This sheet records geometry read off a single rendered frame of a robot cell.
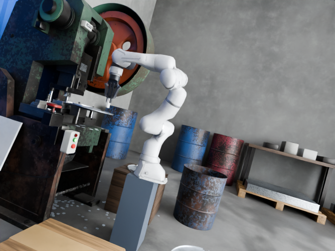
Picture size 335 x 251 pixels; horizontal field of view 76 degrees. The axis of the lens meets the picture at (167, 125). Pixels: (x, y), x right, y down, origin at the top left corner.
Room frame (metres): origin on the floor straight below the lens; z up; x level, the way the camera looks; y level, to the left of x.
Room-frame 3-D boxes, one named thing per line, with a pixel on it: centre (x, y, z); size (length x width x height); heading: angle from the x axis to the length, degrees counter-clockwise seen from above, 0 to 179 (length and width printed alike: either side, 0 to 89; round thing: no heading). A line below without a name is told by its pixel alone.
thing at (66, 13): (1.38, 0.88, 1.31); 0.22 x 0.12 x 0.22; 74
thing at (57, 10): (1.62, 0.80, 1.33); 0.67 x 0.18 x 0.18; 164
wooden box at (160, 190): (1.90, 0.10, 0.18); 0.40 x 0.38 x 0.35; 79
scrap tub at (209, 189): (2.01, -0.46, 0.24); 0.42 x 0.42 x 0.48
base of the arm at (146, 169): (1.39, 0.02, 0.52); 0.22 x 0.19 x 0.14; 79
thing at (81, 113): (1.57, 0.63, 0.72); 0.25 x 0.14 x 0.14; 74
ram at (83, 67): (1.61, 0.76, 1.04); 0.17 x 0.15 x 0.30; 74
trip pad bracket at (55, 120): (1.26, 0.66, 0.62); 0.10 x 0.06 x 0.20; 164
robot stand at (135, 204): (1.39, 0.06, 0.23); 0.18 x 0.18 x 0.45; 79
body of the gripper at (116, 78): (1.52, 0.45, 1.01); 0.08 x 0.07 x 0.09; 74
